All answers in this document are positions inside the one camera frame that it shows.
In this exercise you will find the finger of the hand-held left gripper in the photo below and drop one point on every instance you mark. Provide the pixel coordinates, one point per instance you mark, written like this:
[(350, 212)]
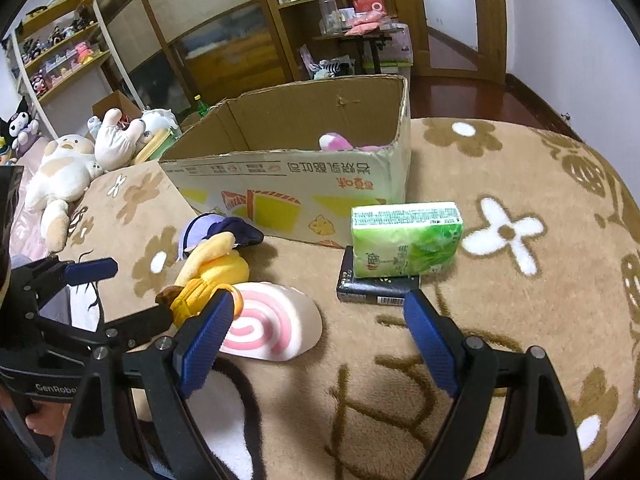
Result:
[(90, 270), (125, 330)]

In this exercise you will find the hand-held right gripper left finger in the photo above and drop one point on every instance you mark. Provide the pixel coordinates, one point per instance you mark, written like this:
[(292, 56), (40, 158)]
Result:
[(202, 345)]

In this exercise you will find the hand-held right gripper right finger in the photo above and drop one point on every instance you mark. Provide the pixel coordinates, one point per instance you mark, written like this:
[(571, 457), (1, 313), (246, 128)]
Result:
[(430, 345)]

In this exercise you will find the yellow plush toy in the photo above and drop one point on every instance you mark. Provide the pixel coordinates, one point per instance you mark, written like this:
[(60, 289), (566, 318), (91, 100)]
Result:
[(220, 267)]

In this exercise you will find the white pink soft packet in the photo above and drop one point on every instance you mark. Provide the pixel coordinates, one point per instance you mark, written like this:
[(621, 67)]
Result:
[(280, 320)]

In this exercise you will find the black tissue pack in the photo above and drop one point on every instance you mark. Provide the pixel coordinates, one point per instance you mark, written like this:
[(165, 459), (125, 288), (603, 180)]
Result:
[(365, 291)]

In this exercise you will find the green tissue pack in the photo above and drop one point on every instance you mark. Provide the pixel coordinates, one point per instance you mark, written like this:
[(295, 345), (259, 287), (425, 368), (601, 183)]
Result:
[(405, 240)]

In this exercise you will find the lilac-haired plush doll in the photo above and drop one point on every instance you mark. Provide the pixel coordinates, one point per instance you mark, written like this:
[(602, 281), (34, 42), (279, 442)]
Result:
[(197, 232)]

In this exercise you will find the printed cardboard box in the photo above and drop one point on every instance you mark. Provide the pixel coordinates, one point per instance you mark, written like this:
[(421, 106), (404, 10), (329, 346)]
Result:
[(280, 180)]

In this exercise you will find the person's left hand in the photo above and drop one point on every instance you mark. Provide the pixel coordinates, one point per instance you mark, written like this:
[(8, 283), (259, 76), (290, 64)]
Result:
[(47, 420)]

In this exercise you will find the cream duck plush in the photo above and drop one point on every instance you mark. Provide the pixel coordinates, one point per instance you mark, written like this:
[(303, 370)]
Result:
[(65, 170)]

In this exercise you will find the brown floral blanket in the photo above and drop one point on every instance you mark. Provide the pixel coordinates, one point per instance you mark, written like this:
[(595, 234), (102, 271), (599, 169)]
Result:
[(325, 390)]

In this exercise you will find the white long-limbed plush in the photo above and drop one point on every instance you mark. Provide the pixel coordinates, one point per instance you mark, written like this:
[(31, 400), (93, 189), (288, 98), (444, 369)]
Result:
[(117, 145)]

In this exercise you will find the green bucket with yellow lid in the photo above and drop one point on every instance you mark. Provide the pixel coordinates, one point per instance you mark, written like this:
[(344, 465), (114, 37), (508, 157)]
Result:
[(157, 145)]

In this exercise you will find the small blue white plush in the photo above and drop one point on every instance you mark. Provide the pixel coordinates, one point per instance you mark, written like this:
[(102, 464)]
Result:
[(94, 126)]

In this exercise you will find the black eared plush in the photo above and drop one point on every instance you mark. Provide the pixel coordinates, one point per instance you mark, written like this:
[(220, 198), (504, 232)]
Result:
[(20, 127)]

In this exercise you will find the white fluffy plush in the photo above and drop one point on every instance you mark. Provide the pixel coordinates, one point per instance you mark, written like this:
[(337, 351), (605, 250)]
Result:
[(157, 121)]

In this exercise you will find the small open cardboard box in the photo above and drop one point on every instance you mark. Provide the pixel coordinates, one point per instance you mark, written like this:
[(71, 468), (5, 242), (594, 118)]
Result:
[(116, 104)]

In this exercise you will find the green plastic bottle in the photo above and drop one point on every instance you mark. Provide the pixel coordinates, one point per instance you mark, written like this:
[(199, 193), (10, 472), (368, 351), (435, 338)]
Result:
[(201, 106)]

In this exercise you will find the yellow and white display shelf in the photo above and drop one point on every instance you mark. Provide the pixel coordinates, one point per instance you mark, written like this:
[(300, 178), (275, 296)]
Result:
[(75, 67)]

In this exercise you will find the collection of small figures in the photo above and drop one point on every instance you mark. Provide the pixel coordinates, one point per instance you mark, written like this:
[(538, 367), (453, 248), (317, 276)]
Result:
[(65, 55)]

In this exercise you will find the pink plush toy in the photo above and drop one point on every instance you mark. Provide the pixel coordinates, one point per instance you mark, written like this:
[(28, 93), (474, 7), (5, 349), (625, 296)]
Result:
[(332, 142)]

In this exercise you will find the wooden wardrobe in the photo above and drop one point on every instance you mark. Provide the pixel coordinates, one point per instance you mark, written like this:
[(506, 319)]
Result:
[(200, 25)]

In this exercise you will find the clear storage bin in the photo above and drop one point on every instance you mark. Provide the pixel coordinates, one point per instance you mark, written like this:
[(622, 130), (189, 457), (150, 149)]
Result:
[(395, 52)]

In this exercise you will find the basket with striped plush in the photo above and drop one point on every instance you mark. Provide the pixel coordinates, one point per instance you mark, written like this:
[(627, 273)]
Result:
[(327, 67)]

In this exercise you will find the small dark side table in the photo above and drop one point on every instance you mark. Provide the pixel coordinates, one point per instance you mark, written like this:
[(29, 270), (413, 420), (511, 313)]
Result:
[(367, 45)]

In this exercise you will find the pink packets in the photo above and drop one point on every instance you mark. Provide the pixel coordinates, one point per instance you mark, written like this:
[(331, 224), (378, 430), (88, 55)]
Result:
[(367, 24)]

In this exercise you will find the wooden corner shelf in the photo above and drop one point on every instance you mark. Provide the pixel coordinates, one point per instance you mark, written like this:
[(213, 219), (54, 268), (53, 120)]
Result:
[(300, 15)]

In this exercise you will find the wooden door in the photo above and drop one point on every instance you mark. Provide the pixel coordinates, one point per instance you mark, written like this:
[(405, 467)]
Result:
[(450, 15)]

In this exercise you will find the clear jars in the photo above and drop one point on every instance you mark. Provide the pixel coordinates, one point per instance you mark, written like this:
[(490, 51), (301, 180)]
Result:
[(334, 17)]

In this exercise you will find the red box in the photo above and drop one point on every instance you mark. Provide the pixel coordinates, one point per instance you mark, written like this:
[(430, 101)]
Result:
[(367, 0)]

